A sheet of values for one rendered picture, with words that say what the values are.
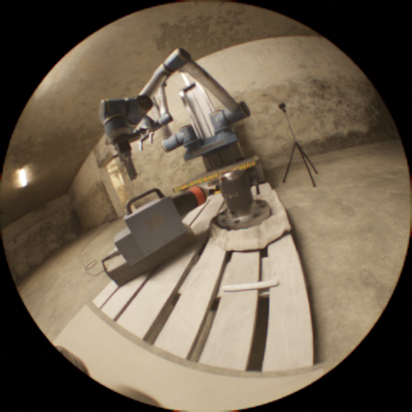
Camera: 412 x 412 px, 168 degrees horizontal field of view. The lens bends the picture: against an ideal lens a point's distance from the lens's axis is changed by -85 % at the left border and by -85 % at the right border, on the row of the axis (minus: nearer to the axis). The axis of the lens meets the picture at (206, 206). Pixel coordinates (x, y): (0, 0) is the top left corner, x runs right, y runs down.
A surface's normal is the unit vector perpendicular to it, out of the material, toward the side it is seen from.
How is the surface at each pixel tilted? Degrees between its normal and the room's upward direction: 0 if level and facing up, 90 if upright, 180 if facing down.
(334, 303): 0
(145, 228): 90
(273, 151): 90
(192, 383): 0
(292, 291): 0
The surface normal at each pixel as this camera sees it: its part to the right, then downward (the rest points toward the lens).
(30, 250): 0.88, -0.24
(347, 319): -0.36, -0.89
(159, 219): 0.56, 0.02
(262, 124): -0.30, 0.38
